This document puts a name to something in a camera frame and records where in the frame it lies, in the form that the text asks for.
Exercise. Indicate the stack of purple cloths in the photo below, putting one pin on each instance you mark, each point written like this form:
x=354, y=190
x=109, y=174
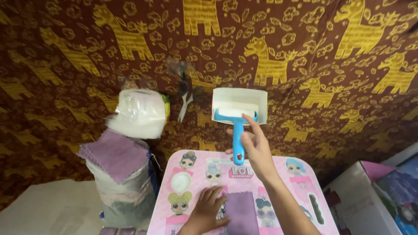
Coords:
x=114, y=155

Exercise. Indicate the white cardboard box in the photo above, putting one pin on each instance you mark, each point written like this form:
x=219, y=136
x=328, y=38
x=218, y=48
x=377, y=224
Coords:
x=352, y=202

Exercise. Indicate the pink doll print table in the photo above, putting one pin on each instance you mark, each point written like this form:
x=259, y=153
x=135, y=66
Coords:
x=280, y=179

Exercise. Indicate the person's left hand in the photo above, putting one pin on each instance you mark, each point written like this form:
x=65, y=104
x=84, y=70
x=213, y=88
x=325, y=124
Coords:
x=204, y=213

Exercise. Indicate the blue lint roller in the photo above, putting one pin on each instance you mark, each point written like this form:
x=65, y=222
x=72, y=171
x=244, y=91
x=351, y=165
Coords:
x=237, y=130

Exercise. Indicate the clear plastic bag of cloths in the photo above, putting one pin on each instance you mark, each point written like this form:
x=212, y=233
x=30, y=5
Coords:
x=125, y=202

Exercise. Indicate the person's left fingers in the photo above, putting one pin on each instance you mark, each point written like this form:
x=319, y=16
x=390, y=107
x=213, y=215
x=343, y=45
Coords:
x=210, y=195

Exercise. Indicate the person's right hand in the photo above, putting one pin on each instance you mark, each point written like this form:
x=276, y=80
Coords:
x=259, y=153

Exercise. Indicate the clear packet of white cloths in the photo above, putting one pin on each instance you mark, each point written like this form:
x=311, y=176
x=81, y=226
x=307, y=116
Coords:
x=138, y=114

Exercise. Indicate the white sheet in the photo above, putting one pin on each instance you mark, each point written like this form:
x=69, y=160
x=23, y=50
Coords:
x=49, y=209

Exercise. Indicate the colourful picture box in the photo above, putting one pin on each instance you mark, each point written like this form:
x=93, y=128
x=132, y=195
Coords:
x=400, y=192

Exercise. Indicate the purple cloth pieces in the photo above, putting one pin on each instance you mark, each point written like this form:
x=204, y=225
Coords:
x=122, y=231

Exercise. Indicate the purple cloth square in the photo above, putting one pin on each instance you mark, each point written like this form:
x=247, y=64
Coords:
x=241, y=213

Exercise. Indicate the white lint roller cover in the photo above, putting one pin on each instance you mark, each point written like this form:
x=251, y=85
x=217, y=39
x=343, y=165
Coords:
x=240, y=96

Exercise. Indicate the brown giraffe print sheet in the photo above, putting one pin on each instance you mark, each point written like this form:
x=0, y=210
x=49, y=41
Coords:
x=294, y=49

